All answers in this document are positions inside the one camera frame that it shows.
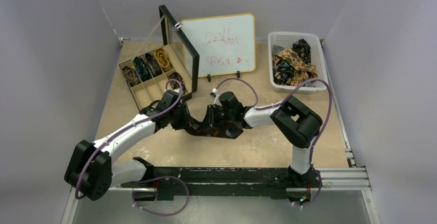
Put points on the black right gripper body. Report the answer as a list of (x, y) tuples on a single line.
[(212, 119)]

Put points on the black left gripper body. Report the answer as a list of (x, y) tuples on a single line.
[(178, 120)]

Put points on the dark red patterned tie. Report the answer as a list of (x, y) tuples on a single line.
[(227, 132)]

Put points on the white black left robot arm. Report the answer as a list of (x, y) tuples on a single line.
[(90, 167)]

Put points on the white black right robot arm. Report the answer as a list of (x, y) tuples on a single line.
[(298, 123)]

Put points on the beige compartment tie box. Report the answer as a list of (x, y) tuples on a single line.
[(151, 90)]

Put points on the rolled grey tie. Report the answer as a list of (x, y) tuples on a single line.
[(152, 65)]

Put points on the rolled blue tie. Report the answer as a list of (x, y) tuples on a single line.
[(142, 69)]

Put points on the rolled yellow tie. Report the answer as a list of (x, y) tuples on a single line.
[(163, 59)]

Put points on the rolled brown striped tie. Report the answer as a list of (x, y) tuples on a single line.
[(130, 76)]

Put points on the yellow framed whiteboard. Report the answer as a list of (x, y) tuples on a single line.
[(225, 44)]

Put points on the black tie box lid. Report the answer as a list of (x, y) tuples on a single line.
[(183, 55)]

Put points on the orange floral tie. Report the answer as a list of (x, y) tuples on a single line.
[(290, 70)]

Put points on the white plastic basket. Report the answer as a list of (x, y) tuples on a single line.
[(280, 40)]

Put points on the dark blue patterned tie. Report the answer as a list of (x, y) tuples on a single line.
[(303, 50)]

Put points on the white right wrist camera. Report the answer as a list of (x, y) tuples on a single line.
[(215, 95)]

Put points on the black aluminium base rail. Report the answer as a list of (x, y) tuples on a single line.
[(275, 183)]

